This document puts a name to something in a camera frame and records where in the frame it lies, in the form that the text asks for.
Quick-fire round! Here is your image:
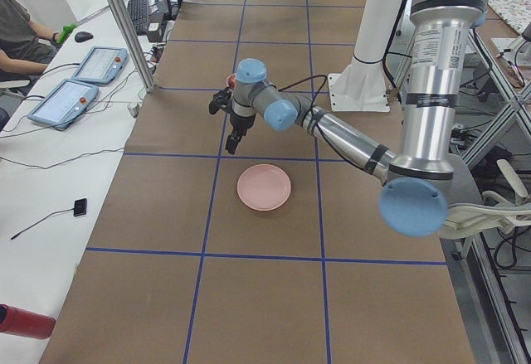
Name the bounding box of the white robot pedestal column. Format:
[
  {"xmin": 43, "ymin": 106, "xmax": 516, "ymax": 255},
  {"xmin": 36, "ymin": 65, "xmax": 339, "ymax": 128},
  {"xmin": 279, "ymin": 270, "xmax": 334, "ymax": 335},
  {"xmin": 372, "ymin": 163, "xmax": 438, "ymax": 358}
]
[{"xmin": 329, "ymin": 0, "xmax": 402, "ymax": 113}]

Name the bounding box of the blue teach pendant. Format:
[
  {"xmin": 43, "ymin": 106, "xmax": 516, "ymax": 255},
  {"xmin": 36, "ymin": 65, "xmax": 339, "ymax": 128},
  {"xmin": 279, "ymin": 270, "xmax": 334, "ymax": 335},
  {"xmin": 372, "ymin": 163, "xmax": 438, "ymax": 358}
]
[
  {"xmin": 27, "ymin": 79, "xmax": 100, "ymax": 130},
  {"xmin": 72, "ymin": 46, "xmax": 129, "ymax": 85}
]

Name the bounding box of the pink plate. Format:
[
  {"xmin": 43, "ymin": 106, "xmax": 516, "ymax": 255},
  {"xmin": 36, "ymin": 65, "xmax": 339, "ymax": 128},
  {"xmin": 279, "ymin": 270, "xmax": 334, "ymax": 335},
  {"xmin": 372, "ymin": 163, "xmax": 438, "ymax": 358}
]
[{"xmin": 236, "ymin": 164, "xmax": 291, "ymax": 211}]

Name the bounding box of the seated person in grey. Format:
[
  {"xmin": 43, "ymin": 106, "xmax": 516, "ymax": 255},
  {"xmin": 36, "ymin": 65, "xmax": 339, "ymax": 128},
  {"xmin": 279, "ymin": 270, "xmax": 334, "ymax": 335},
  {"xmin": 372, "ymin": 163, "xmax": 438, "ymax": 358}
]
[{"xmin": 1, "ymin": 0, "xmax": 61, "ymax": 95}]

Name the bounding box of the aluminium frame post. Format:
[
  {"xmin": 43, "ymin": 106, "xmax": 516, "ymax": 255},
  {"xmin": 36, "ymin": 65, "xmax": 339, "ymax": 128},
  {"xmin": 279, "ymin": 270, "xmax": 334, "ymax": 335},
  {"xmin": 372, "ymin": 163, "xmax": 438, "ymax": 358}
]
[{"xmin": 107, "ymin": 0, "xmax": 155, "ymax": 93}]

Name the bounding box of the far blue teach pendant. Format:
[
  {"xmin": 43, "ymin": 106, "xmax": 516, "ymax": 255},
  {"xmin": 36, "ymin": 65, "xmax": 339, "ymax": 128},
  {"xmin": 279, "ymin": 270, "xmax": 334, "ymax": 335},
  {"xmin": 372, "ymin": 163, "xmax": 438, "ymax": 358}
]
[{"xmin": 72, "ymin": 46, "xmax": 129, "ymax": 85}]

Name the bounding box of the pink bowl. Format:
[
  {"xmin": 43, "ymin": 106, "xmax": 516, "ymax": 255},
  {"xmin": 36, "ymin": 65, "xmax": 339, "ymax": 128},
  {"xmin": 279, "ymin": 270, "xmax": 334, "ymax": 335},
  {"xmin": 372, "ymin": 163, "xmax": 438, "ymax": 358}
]
[{"xmin": 227, "ymin": 74, "xmax": 236, "ymax": 90}]

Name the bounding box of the black computer mouse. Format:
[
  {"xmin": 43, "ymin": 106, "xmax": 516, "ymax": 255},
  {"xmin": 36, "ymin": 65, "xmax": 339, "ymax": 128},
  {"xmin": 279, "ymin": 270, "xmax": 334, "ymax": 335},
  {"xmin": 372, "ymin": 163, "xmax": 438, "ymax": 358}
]
[{"xmin": 74, "ymin": 32, "xmax": 94, "ymax": 43}]

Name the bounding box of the small black square device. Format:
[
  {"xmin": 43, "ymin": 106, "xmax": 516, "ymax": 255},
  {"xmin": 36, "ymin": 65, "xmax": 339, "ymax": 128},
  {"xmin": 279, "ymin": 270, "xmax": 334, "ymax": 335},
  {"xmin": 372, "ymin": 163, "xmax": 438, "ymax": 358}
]
[{"xmin": 73, "ymin": 198, "xmax": 88, "ymax": 217}]

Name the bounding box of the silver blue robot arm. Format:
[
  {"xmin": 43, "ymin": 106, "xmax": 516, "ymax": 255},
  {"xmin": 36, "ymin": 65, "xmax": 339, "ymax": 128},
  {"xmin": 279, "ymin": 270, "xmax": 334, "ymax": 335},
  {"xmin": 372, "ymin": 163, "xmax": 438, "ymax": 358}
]
[{"xmin": 224, "ymin": 0, "xmax": 487, "ymax": 239}]

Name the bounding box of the near blue teach pendant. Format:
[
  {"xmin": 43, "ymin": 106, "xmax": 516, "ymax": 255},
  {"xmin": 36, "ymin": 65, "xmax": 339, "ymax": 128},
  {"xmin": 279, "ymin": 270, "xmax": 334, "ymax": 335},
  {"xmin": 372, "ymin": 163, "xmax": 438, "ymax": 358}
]
[{"xmin": 27, "ymin": 79, "xmax": 100, "ymax": 130}]

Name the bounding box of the red water bottle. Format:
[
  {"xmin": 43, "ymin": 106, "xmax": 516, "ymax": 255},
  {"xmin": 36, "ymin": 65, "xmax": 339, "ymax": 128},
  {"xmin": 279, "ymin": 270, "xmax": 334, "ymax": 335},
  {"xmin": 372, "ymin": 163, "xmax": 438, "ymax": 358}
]
[{"xmin": 1, "ymin": 304, "xmax": 56, "ymax": 340}]

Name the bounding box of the black keyboard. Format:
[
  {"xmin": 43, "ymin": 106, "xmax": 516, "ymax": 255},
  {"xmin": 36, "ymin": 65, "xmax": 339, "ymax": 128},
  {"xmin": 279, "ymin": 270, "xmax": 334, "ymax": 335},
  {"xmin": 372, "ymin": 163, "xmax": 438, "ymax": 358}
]
[{"xmin": 126, "ymin": 0, "xmax": 149, "ymax": 35}]

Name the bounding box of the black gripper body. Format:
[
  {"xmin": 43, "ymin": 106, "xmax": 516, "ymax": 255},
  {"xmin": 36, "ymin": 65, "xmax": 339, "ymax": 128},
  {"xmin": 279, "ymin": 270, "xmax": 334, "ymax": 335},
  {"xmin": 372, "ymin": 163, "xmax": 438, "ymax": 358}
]
[{"xmin": 230, "ymin": 112, "xmax": 256, "ymax": 136}]

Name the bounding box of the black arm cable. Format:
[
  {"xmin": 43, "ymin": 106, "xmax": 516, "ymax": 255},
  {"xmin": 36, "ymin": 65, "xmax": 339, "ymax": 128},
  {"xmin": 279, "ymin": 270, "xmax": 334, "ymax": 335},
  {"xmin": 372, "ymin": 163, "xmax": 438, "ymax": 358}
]
[{"xmin": 277, "ymin": 75, "xmax": 387, "ymax": 170}]

